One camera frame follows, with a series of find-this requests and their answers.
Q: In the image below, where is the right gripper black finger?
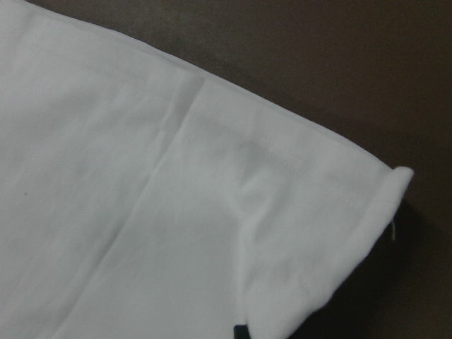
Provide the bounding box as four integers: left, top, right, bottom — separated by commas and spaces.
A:
234, 324, 251, 339

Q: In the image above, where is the white printed t-shirt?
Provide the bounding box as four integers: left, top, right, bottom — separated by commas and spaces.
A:
1, 1, 413, 338

